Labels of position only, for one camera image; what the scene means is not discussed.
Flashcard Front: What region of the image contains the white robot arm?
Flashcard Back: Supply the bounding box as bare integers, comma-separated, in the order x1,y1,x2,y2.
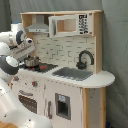
0,23,53,128

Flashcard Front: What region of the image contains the wooden toy kitchen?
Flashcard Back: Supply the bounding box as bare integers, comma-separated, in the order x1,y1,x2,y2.
12,10,115,128

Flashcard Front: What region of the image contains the grey toy sink basin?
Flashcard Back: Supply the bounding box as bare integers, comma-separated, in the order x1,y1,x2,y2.
52,67,92,81

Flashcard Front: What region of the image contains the black toy faucet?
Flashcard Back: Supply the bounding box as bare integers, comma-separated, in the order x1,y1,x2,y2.
75,49,95,71

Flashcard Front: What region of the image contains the black toy stovetop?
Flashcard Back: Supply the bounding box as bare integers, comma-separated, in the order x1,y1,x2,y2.
20,63,56,73

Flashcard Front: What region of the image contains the silver toy pot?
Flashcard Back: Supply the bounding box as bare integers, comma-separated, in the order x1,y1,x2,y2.
24,56,40,67

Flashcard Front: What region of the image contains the red right stove knob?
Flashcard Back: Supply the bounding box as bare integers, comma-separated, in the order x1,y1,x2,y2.
32,81,38,87

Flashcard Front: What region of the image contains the red stove knob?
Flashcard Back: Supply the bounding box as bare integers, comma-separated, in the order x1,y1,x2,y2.
13,76,19,81
32,81,38,87

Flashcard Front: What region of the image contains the grey ice dispenser panel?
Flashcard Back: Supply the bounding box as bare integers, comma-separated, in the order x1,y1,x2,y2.
55,93,71,120

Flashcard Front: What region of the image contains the white cupboard door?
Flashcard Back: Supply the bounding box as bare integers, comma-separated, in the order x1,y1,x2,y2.
45,81,82,128

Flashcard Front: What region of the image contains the white microwave door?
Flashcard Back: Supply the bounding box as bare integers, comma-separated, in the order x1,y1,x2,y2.
49,13,93,38

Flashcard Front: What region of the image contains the grey range hood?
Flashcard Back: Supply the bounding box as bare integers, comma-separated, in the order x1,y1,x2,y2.
25,15,49,33

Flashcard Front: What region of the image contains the toy oven door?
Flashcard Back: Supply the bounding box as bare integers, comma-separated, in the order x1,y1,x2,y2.
18,90,38,113

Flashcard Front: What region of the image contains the red left stove knob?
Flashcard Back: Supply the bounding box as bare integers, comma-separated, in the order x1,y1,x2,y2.
13,76,19,81

